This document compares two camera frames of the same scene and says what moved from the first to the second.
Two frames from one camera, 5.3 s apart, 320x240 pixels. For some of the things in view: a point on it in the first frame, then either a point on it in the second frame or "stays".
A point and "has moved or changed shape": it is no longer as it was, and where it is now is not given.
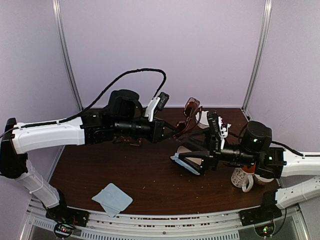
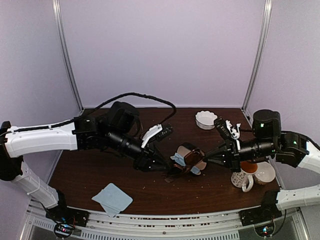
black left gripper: x=157 y=135 to x=145 y=160
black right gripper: x=213 y=157 to x=234 y=161
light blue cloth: x=176 y=158 stays
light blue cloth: x=113 y=200 stays
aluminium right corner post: x=264 y=34 stays
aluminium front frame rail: x=34 y=225 stays
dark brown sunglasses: x=193 y=111 has moved or changed shape
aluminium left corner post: x=56 y=6 stays
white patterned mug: x=240 y=178 stays
